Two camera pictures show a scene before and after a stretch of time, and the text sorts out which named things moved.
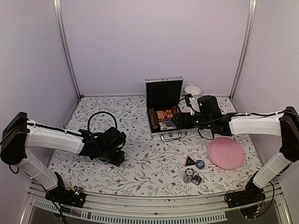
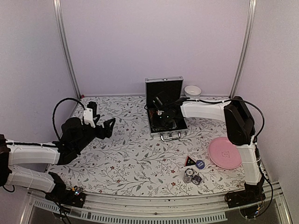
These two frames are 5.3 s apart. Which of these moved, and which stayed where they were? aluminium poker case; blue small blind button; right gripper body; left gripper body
Moved: left gripper body; right gripper body
Stayed: blue small blind button; aluminium poker case
